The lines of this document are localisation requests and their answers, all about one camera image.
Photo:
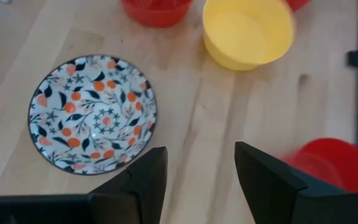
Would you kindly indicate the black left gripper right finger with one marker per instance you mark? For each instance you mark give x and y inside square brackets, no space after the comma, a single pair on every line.
[266,189]

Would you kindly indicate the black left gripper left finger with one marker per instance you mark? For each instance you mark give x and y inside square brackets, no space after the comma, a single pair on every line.
[141,193]

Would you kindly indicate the floral patterned ceramic bowl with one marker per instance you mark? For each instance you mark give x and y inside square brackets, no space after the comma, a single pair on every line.
[92,115]

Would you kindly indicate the yellow plastic mini bowl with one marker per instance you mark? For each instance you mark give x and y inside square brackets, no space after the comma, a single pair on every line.
[247,34]

